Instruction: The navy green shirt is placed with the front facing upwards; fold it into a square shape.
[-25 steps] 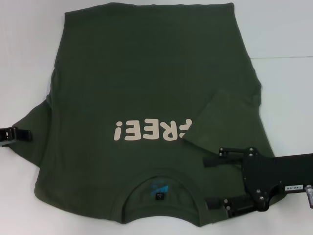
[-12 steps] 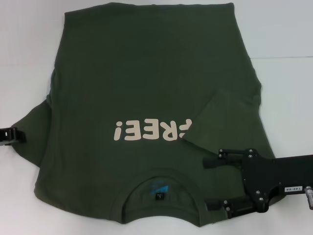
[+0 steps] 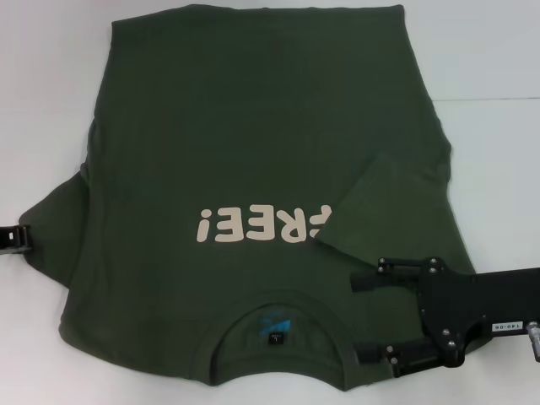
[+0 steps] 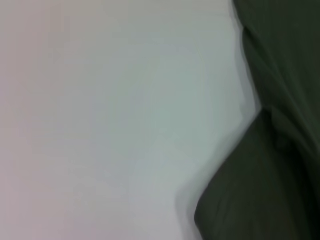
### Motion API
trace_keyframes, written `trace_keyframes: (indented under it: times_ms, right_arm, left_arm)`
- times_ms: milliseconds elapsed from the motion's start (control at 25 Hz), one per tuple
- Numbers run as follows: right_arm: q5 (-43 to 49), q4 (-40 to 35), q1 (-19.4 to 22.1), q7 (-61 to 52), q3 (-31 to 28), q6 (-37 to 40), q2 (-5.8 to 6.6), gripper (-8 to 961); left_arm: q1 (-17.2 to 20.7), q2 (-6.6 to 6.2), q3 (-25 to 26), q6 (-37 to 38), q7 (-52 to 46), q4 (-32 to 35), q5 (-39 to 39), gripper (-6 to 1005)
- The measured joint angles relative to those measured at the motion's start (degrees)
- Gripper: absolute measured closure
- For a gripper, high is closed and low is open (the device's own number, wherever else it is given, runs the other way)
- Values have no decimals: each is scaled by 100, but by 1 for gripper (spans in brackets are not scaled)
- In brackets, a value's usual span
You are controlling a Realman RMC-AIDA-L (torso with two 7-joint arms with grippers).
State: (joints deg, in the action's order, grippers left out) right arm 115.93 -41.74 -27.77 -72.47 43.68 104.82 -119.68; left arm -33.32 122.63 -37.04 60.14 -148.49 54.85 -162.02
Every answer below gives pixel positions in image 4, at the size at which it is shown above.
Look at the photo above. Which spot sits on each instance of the dark green FREE T-shirt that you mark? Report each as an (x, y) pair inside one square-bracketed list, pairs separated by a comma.
[(275, 175)]

